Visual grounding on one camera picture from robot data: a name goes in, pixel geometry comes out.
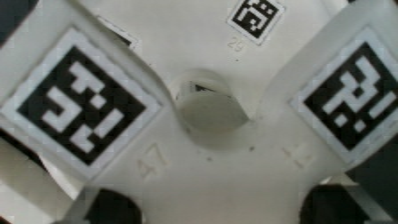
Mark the white cross-shaped table base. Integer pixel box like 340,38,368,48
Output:
0,0,398,224

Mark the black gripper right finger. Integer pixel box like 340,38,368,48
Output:
299,183,398,224

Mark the white cylindrical table leg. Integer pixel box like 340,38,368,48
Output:
173,69,249,133

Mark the white round table top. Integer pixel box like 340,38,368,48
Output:
78,0,348,113

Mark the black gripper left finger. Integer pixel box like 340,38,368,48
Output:
55,187,146,224

